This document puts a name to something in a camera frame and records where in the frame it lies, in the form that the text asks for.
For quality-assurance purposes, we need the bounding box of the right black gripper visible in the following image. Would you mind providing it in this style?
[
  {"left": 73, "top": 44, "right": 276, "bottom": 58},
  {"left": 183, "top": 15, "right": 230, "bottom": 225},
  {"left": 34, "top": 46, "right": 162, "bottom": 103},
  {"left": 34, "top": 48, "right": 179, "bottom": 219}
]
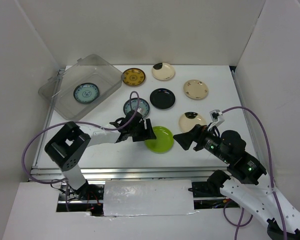
[{"left": 172, "top": 121, "right": 231, "bottom": 163}]

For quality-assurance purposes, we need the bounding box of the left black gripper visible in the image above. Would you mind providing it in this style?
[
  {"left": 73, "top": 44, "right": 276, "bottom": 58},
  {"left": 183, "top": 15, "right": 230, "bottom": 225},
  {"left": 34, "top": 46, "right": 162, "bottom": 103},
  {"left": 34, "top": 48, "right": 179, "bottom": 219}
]
[{"left": 129, "top": 118, "right": 157, "bottom": 143}]

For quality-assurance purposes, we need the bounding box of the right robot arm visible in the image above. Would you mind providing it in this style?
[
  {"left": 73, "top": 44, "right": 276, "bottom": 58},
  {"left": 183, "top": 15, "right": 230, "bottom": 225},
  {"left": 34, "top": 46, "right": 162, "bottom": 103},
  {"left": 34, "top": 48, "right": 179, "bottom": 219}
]
[{"left": 173, "top": 124, "right": 300, "bottom": 240}]

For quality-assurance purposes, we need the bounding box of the cream plate black patch right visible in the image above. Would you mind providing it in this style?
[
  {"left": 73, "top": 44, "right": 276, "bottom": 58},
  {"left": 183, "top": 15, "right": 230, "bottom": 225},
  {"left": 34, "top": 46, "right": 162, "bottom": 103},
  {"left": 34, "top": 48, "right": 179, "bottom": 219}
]
[{"left": 178, "top": 111, "right": 207, "bottom": 133}]

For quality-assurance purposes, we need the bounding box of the lime green plate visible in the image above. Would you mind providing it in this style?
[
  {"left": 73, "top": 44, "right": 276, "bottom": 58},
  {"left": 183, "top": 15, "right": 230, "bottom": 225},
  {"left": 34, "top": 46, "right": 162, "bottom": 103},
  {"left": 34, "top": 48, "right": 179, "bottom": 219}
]
[{"left": 144, "top": 126, "right": 174, "bottom": 154}]

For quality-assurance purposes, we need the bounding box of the white cover panel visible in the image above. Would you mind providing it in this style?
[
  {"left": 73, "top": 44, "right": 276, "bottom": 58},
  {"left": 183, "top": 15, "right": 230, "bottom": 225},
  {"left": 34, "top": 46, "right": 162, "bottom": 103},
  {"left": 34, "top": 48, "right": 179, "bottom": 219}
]
[{"left": 103, "top": 180, "right": 195, "bottom": 217}]

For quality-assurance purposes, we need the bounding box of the blue white patterned plate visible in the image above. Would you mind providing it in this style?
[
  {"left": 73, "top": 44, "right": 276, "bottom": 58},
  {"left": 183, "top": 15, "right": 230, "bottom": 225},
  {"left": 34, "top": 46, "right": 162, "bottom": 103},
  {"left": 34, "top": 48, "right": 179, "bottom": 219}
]
[{"left": 123, "top": 97, "right": 150, "bottom": 118}]

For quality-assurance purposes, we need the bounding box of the cream plate with black patch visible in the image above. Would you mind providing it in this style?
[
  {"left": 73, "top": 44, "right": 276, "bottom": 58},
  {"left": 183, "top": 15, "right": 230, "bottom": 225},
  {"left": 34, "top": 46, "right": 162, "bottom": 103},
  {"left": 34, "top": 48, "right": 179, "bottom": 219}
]
[{"left": 151, "top": 62, "right": 176, "bottom": 81}]

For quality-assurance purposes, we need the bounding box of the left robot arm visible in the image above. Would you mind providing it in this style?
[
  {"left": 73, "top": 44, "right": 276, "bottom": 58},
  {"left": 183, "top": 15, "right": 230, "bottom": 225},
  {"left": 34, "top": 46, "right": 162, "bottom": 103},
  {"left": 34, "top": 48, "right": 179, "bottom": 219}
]
[{"left": 44, "top": 110, "right": 157, "bottom": 200}]

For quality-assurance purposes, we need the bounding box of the black glossy plate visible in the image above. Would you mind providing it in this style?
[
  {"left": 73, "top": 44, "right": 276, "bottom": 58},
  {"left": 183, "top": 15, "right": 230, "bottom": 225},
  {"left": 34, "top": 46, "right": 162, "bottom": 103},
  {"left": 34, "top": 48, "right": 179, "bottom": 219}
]
[{"left": 149, "top": 88, "right": 176, "bottom": 110}]

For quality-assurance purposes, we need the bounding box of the cream plate with brown motifs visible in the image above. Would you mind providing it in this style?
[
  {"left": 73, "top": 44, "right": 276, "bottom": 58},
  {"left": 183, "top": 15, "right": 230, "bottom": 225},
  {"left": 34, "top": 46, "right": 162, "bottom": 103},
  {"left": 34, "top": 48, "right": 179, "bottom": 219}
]
[{"left": 183, "top": 79, "right": 209, "bottom": 100}]

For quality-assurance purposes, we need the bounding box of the clear plastic bin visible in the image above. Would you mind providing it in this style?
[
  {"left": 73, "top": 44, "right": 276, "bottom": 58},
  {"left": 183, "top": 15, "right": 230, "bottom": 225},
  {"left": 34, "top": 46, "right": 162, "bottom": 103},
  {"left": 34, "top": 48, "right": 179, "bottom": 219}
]
[{"left": 38, "top": 54, "right": 123, "bottom": 121}]

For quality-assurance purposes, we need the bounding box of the yellow patterned plate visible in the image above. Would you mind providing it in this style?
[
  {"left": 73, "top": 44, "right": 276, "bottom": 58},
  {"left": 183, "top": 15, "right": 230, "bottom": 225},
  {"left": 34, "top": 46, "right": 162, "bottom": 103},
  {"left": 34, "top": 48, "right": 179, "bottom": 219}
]
[{"left": 122, "top": 68, "right": 146, "bottom": 87}]

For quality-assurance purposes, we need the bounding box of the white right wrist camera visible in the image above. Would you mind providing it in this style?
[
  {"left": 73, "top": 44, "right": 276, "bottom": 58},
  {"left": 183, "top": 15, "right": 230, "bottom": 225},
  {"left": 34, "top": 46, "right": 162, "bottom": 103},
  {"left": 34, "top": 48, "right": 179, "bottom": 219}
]
[{"left": 207, "top": 109, "right": 225, "bottom": 132}]

